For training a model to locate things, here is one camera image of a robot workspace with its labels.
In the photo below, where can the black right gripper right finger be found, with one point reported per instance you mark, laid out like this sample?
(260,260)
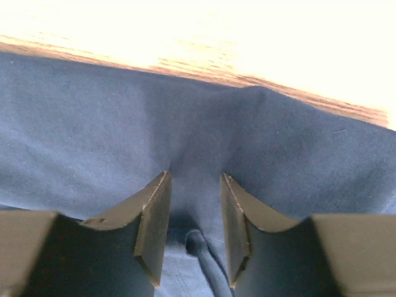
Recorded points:
(337,254)

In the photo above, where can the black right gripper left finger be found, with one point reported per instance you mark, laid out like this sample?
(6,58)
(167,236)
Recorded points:
(116,253)

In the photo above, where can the navy blue t shirt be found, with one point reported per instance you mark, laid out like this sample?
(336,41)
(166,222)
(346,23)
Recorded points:
(80,138)

